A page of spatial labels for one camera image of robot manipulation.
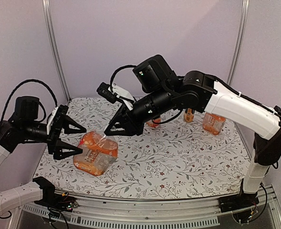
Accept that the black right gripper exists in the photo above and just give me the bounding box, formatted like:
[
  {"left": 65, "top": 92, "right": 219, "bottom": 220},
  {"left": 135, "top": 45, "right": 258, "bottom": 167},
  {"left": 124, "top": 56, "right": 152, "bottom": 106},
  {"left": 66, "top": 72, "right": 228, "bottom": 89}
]
[{"left": 104, "top": 84, "right": 175, "bottom": 136}]

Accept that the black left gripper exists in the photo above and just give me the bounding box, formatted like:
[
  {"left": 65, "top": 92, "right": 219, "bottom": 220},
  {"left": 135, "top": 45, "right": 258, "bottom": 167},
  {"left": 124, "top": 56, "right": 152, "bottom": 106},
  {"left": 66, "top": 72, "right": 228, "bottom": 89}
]
[{"left": 23, "top": 114, "right": 87, "bottom": 159}]

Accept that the large orange-label plastic bottle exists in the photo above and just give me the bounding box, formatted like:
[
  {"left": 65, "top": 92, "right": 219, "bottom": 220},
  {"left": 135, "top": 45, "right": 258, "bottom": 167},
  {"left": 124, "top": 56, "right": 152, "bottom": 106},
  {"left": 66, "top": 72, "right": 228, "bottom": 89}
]
[{"left": 146, "top": 117, "right": 161, "bottom": 128}]

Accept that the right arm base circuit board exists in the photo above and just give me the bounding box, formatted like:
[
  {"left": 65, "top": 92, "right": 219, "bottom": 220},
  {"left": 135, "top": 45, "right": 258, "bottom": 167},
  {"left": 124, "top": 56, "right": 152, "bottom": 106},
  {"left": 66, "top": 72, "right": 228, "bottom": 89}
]
[{"left": 232, "top": 205, "right": 259, "bottom": 225}]

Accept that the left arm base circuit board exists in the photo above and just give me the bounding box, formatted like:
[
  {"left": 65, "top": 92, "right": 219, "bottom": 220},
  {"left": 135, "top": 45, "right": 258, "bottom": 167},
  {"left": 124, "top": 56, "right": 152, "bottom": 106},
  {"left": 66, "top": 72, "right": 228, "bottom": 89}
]
[{"left": 55, "top": 192, "right": 79, "bottom": 212}]

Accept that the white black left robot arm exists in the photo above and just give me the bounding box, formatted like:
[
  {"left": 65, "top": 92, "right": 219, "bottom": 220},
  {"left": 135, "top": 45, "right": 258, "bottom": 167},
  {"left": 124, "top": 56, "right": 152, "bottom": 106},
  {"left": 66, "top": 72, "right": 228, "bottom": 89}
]
[{"left": 0, "top": 96, "right": 86, "bottom": 219}]

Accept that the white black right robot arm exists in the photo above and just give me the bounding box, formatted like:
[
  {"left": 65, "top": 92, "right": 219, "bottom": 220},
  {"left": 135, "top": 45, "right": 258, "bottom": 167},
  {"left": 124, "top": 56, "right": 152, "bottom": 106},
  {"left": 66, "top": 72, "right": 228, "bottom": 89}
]
[{"left": 97, "top": 54, "right": 281, "bottom": 212}]

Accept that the slim orange drink bottle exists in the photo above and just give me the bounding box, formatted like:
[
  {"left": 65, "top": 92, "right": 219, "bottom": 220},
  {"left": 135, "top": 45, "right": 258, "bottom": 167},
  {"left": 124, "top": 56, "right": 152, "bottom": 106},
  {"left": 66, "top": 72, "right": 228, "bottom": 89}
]
[{"left": 184, "top": 108, "right": 194, "bottom": 123}]

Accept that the floral patterned table mat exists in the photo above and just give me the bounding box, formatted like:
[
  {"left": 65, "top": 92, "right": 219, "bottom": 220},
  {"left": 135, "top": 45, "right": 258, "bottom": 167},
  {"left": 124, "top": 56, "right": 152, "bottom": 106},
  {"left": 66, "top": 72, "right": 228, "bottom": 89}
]
[{"left": 32, "top": 96, "right": 253, "bottom": 200}]

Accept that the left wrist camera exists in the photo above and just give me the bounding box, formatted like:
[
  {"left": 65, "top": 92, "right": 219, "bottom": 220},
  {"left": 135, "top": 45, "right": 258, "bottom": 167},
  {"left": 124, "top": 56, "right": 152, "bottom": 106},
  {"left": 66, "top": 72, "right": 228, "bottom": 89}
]
[{"left": 46, "top": 106, "right": 59, "bottom": 135}]

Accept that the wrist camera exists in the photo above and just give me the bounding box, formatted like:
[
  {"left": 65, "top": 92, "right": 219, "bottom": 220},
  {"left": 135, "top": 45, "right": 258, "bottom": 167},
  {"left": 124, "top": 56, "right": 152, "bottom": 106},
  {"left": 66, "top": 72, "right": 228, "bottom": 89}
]
[
  {"left": 96, "top": 82, "right": 135, "bottom": 111},
  {"left": 46, "top": 106, "right": 59, "bottom": 135}
]

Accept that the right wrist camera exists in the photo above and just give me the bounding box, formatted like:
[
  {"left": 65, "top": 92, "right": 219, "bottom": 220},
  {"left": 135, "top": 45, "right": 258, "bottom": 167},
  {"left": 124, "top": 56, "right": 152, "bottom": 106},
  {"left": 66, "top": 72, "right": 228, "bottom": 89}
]
[{"left": 96, "top": 82, "right": 135, "bottom": 111}]

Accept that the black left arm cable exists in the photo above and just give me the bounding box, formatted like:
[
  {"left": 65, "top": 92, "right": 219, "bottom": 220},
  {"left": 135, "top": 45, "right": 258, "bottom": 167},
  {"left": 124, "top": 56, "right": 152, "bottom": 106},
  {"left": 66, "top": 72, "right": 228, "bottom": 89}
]
[{"left": 0, "top": 79, "right": 69, "bottom": 229}]

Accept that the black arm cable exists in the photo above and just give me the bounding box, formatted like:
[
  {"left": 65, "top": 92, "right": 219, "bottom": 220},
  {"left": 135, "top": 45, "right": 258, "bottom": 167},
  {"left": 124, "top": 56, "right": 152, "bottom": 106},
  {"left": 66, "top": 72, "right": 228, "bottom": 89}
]
[
  {"left": 0, "top": 79, "right": 69, "bottom": 229},
  {"left": 110, "top": 64, "right": 281, "bottom": 222}
]

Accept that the white perforated cable tray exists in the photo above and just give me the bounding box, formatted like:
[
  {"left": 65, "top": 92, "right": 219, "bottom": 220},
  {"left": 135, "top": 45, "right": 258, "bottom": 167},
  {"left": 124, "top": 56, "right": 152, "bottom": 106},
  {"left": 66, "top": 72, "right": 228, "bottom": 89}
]
[{"left": 22, "top": 204, "right": 220, "bottom": 229}]

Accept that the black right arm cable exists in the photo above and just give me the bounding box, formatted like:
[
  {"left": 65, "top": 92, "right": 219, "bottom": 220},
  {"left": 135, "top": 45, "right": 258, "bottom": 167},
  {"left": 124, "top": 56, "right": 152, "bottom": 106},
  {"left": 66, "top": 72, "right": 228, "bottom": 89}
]
[{"left": 110, "top": 64, "right": 281, "bottom": 222}]

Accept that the left aluminium frame post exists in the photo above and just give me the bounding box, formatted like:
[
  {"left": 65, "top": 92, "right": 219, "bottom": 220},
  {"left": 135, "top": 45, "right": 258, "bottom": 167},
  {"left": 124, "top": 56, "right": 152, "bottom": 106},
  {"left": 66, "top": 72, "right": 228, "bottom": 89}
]
[{"left": 42, "top": 0, "right": 71, "bottom": 101}]

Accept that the aluminium frame post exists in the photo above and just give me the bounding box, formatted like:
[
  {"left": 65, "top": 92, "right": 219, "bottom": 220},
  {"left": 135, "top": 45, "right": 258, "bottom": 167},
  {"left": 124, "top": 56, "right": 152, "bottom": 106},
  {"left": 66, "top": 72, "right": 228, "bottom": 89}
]
[
  {"left": 42, "top": 0, "right": 71, "bottom": 101},
  {"left": 226, "top": 0, "right": 250, "bottom": 86}
]

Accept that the right aluminium frame post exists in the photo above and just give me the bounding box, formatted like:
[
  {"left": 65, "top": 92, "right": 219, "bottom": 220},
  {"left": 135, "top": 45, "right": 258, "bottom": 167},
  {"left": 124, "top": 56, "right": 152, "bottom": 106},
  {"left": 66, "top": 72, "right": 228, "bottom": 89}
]
[{"left": 226, "top": 0, "right": 250, "bottom": 86}]

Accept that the aluminium front rail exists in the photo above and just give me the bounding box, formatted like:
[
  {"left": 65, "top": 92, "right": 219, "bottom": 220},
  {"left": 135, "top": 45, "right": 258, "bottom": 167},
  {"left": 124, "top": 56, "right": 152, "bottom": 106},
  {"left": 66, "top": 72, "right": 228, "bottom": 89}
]
[{"left": 8, "top": 186, "right": 281, "bottom": 229}]

